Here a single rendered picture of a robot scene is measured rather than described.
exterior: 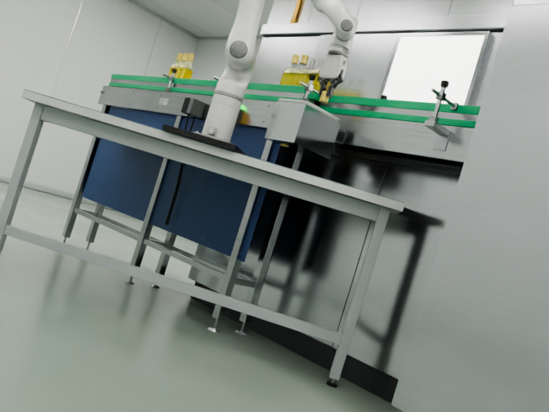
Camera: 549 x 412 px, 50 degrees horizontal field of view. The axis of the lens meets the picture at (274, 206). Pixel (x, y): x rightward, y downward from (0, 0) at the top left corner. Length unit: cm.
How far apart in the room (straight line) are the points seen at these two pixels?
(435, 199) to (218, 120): 91
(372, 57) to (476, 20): 48
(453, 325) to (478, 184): 43
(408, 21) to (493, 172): 107
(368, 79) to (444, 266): 113
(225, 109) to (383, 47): 81
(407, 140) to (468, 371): 89
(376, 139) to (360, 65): 54
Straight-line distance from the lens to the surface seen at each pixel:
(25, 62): 825
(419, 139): 226
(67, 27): 847
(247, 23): 246
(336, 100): 258
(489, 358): 181
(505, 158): 190
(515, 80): 198
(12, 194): 263
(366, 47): 283
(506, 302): 181
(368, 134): 239
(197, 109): 301
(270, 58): 329
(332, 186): 226
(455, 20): 264
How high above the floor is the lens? 54
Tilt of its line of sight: 1 degrees up
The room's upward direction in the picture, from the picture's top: 17 degrees clockwise
